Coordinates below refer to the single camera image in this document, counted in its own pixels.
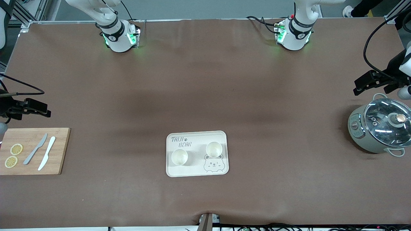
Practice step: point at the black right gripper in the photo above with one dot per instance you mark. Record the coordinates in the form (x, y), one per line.
(4, 106)

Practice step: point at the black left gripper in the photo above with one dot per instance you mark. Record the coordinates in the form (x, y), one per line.
(392, 68)

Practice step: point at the white IKEA cup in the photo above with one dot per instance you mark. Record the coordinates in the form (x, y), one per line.
(214, 149)
(179, 157)

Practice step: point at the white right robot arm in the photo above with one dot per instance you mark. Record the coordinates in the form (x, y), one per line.
(118, 38)

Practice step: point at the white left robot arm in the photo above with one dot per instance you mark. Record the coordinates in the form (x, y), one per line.
(295, 37)

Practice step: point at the bamboo cutting board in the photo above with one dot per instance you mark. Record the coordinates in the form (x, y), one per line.
(48, 150)

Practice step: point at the grey plastic knife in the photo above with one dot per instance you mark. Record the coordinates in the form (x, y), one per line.
(33, 152)

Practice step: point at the white plastic knife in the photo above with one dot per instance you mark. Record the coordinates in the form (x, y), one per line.
(47, 152)

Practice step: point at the lemon slice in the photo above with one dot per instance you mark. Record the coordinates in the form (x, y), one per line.
(11, 161)
(16, 149)

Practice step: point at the glass pot lid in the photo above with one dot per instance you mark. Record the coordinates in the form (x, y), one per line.
(380, 128)

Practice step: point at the green electric cooking pot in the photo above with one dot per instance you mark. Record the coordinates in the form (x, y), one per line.
(359, 134)

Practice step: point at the white shoe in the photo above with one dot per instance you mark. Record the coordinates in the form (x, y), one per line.
(347, 12)

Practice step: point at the black trouser leg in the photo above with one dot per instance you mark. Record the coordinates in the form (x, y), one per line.
(364, 8)

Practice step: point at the brown table cover sheet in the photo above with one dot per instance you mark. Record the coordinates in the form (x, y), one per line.
(205, 96)

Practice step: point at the cream bear print tray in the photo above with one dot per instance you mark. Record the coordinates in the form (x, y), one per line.
(196, 168)

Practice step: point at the aluminium frame profile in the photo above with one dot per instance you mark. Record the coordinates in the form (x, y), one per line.
(396, 9)
(27, 12)

